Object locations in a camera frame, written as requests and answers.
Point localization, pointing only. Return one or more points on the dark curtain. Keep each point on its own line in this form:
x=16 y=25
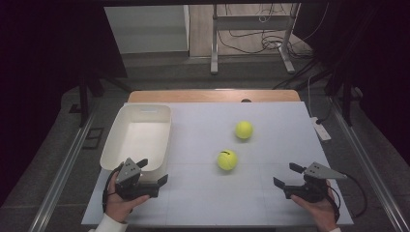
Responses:
x=380 y=64
x=48 y=64

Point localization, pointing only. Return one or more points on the yellow tennis ball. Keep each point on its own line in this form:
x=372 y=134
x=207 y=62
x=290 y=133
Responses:
x=227 y=160
x=244 y=130

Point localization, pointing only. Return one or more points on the black metal stand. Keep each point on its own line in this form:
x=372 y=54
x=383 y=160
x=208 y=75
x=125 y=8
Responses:
x=84 y=100
x=346 y=103

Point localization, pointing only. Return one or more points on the white plastic storage bin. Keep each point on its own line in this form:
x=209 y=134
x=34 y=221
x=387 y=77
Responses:
x=141 y=141

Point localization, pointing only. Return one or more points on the person's left hand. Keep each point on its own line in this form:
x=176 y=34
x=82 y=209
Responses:
x=119 y=208

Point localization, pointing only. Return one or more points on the person's white sleeve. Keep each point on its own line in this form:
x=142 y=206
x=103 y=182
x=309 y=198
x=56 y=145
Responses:
x=335 y=229
x=109 y=225

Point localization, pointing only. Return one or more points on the grey metal floor rail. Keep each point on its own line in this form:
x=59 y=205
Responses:
x=61 y=174
x=367 y=161

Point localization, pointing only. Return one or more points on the white cabinet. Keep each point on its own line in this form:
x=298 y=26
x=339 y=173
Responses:
x=145 y=29

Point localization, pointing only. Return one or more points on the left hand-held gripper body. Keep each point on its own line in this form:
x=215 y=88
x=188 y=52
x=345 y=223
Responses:
x=129 y=175

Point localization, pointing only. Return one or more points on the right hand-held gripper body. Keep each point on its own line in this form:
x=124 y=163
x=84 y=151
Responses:
x=314 y=190

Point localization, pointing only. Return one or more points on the person's right hand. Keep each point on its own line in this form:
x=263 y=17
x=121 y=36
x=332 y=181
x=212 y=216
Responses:
x=322 y=212

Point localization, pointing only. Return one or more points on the light wooden table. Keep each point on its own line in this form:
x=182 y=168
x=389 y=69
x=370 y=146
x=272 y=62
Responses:
x=193 y=96

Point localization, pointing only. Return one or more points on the person's right white sleeve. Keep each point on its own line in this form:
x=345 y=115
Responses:
x=335 y=229

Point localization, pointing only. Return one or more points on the grey metal desk frame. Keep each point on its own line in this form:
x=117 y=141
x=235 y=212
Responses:
x=251 y=23

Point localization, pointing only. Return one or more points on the white power strip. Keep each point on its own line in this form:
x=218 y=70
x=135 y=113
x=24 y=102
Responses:
x=321 y=129

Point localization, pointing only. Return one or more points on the person's left white sleeve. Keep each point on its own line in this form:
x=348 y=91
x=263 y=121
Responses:
x=109 y=225

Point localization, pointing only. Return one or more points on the dark floor socket plate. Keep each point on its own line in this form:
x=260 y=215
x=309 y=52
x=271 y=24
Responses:
x=93 y=138

